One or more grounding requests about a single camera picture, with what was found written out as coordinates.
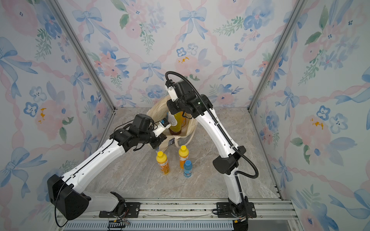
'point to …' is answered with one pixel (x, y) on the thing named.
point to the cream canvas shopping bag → (159, 111)
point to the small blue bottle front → (188, 169)
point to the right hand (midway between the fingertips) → (172, 101)
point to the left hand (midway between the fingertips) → (165, 135)
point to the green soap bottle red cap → (180, 118)
